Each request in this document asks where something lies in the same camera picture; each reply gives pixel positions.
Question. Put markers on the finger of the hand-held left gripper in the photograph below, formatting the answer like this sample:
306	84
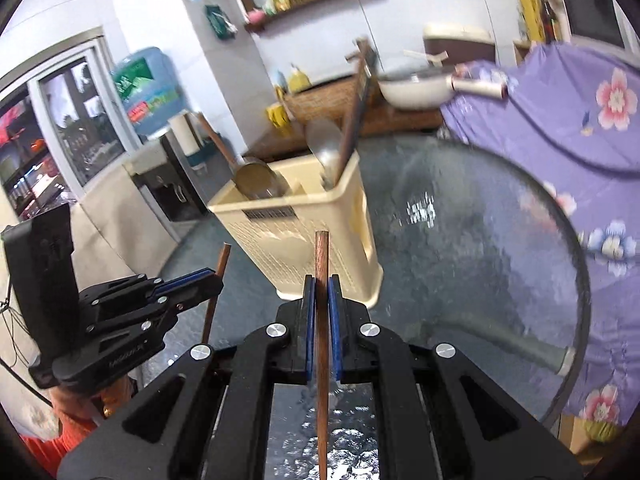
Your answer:
145	317
190	280

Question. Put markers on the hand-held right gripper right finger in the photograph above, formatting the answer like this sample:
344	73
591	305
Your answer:
334	320

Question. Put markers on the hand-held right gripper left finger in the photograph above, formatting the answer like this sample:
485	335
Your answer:
310	320

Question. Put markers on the brown wooden chopstick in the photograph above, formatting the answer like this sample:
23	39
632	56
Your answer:
222	260
322	255
362	100

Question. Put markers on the beige plastic utensil holder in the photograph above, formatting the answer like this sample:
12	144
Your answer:
300	240

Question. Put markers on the silver metal spoon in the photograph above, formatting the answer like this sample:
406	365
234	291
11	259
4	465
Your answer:
322	150

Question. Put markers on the white water dispenser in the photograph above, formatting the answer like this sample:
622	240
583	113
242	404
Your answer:
160	180

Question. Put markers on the cream paper roll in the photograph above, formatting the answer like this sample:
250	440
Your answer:
182	132

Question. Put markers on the aluminium framed window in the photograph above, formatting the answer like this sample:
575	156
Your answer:
70	110

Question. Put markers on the person's orange clothing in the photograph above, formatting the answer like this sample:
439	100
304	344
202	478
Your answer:
55	452

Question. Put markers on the grey table leg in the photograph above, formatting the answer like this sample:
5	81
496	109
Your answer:
500	339

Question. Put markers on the yellow cup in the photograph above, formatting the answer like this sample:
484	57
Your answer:
278	115

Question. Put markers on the blue water bottle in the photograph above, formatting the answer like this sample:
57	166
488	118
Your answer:
145	85

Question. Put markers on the dark wooden counter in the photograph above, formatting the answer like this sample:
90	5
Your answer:
400	121

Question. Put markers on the woven pattern wash basin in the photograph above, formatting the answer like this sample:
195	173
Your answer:
320	99

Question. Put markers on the yellow dish soap bottle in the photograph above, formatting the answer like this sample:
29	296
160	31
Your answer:
299	80

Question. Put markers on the white frying pan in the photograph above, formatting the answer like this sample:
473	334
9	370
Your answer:
415	94

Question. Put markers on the glass pan lid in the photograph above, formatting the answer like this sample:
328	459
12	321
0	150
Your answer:
410	72

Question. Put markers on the green hanging packet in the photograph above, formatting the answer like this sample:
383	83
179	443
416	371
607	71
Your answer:
220	22

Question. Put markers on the bamboo style faucet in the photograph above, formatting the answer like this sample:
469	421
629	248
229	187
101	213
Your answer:
364	55

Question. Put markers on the pink jar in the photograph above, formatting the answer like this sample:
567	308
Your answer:
256	16

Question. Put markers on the purple floral cloth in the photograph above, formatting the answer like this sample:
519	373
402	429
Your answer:
550	125

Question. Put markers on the brown and white rice cooker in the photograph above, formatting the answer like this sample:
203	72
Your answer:
460	42

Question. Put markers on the small wooden box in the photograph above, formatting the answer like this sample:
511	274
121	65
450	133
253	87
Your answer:
524	50

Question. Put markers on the brown glass bottle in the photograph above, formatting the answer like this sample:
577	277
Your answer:
549	22

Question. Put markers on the yellow wrap roll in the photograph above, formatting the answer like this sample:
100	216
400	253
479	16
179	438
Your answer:
525	5

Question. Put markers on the white microwave oven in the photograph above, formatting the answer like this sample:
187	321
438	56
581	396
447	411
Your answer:
592	12

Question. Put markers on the green wall holder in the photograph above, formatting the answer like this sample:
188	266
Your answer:
200	162

